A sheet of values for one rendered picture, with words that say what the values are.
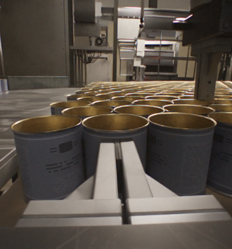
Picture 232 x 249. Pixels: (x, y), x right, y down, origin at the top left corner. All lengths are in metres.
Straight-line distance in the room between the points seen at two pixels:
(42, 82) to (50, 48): 1.48
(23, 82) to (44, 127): 1.26
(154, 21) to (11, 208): 3.34
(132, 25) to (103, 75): 0.96
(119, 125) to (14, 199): 0.14
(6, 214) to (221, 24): 0.34
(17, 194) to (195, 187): 0.19
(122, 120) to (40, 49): 2.83
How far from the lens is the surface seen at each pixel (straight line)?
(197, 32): 0.36
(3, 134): 0.42
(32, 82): 1.50
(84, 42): 2.73
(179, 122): 0.23
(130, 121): 0.21
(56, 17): 3.02
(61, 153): 0.17
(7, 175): 0.32
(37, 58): 3.02
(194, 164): 0.18
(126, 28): 3.36
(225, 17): 0.32
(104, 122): 0.22
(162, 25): 3.43
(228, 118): 0.26
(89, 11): 2.70
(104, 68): 3.13
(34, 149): 0.17
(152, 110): 0.27
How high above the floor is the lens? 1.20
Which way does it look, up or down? 16 degrees down
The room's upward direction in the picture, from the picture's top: 2 degrees clockwise
